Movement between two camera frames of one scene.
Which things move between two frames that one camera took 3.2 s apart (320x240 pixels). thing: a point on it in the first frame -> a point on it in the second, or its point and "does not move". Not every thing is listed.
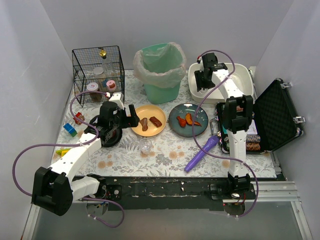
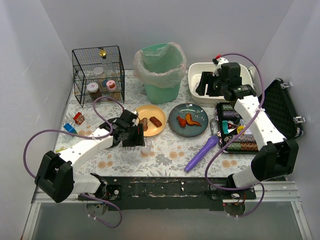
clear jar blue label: (100, 77) does not move
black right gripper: (203, 80) -> (208, 81)
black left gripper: (128, 117) -> (133, 136)
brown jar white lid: (94, 86) does not move
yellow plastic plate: (148, 111) does not move
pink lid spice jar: (111, 85) does not move
